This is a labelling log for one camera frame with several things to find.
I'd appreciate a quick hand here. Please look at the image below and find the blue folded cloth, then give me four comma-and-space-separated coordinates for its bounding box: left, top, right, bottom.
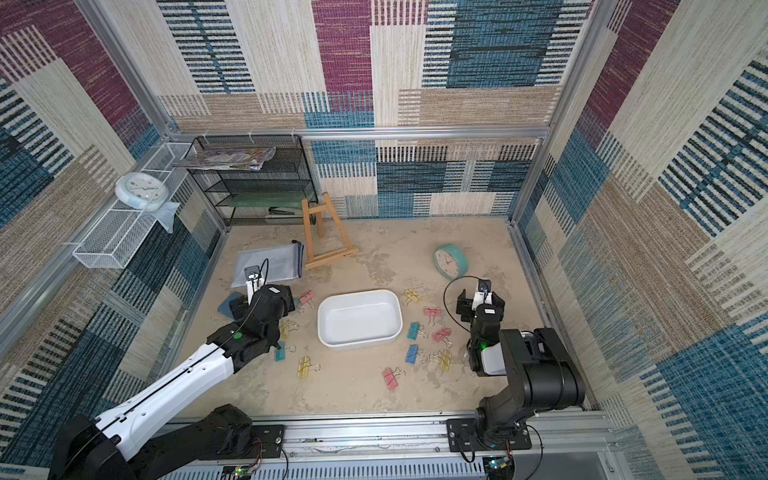
217, 292, 242, 320

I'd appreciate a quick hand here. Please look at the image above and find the blue binder clip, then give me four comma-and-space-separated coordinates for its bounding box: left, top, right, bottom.
405, 344, 428, 365

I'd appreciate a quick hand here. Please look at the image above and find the pink binder clip on table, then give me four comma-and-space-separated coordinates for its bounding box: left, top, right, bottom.
431, 327, 452, 348

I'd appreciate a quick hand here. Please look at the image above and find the white plastic storage box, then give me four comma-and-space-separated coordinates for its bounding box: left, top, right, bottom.
317, 289, 404, 351

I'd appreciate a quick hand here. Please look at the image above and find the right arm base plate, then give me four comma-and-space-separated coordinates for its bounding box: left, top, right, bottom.
445, 418, 532, 453

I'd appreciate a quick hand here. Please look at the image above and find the magazine on shelf top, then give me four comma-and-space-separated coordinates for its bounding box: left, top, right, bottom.
174, 147, 277, 171

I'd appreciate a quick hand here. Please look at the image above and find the teal binder clip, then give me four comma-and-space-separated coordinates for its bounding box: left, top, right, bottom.
407, 322, 428, 341
274, 341, 296, 362

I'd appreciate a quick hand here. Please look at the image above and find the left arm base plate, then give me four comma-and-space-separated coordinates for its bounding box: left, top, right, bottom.
197, 424, 285, 460

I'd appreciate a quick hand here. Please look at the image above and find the yellow binder clip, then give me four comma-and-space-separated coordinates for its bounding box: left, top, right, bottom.
297, 356, 322, 379
280, 320, 300, 339
403, 288, 422, 306
429, 349, 453, 372

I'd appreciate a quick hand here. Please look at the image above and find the white wire wall basket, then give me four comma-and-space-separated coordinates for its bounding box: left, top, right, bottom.
73, 142, 188, 269

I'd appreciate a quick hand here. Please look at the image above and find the wooden mini easel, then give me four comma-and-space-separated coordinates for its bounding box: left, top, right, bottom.
302, 192, 359, 269

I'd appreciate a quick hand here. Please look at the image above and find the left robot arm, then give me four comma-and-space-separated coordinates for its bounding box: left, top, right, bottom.
48, 260, 295, 479

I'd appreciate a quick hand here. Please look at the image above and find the black wire mesh shelf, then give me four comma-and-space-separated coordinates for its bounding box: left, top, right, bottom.
182, 134, 319, 227

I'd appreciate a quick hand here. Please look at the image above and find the green round alarm clock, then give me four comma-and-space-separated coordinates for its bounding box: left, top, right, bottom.
433, 244, 469, 280

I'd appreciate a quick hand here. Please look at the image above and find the pink binder clip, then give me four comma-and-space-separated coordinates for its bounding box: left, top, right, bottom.
298, 290, 315, 306
382, 367, 406, 391
431, 327, 452, 348
423, 307, 443, 325

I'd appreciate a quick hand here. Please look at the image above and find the clear zip document pouch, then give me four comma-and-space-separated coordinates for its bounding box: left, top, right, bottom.
230, 241, 304, 288

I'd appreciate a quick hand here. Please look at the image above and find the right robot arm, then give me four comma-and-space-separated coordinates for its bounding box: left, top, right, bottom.
446, 278, 586, 454

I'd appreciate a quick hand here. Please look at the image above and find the white round clock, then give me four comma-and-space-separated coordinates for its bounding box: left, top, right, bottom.
114, 172, 170, 212

